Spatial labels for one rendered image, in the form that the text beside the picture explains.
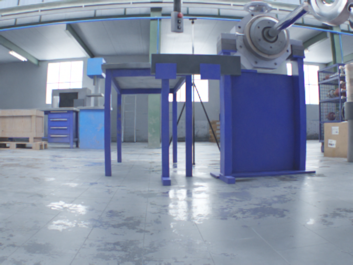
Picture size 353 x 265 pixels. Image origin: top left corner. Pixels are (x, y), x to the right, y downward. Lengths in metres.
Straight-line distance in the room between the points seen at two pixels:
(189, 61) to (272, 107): 0.87
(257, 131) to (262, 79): 0.43
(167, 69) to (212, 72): 0.30
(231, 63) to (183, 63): 0.34
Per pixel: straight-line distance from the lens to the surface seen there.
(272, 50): 2.89
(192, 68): 2.60
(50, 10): 9.67
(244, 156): 3.04
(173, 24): 2.15
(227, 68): 2.64
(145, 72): 2.97
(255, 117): 3.06
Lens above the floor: 0.34
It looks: 1 degrees up
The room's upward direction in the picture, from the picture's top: straight up
